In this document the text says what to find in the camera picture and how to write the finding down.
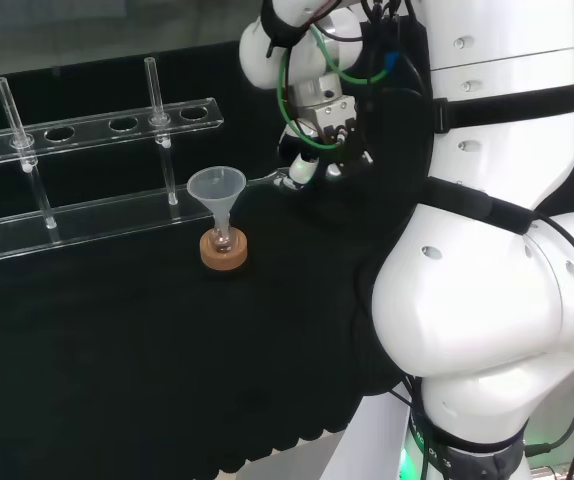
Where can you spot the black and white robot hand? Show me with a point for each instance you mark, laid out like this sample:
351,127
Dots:
317,150

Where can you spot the clear funnel stand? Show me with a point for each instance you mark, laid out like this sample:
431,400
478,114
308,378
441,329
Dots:
102,220

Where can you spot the clear round-bottom flask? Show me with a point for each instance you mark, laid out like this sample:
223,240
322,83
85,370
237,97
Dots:
223,243

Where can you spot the clear glass weighing funnel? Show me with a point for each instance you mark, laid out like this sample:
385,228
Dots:
266,179

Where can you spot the black cloth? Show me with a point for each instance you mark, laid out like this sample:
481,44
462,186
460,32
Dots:
117,350

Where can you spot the translucent plastic funnel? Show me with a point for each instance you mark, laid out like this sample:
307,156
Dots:
215,187

